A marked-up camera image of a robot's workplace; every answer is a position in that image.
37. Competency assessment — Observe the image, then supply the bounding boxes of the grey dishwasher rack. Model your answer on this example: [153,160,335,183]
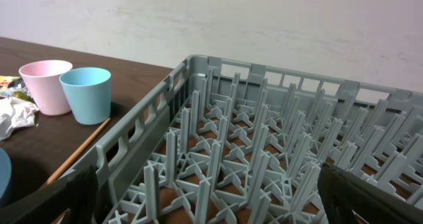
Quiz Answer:
[70,55,422,223]

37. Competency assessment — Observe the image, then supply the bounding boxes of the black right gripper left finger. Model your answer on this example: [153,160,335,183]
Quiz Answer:
[1,165,98,223]

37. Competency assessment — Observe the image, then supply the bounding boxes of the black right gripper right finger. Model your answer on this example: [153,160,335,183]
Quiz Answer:
[318,163,422,223]

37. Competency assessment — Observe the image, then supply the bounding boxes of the light blue plastic cup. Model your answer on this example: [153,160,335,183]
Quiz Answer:
[59,67,112,125]

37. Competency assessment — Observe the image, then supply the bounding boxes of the wooden chopstick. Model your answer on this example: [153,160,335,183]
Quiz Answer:
[41,118,110,188]

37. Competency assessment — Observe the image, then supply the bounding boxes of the yellow foil snack wrapper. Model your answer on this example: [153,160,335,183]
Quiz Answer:
[1,76,35,103]

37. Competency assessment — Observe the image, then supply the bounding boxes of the crumpled white napkin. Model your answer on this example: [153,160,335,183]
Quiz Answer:
[1,97,39,140]

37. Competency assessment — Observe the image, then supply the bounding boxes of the pink plastic cup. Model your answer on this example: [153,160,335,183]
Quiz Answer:
[19,60,73,116]

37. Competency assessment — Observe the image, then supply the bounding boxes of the dark blue plate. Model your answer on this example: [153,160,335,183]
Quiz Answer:
[0,148,12,207]

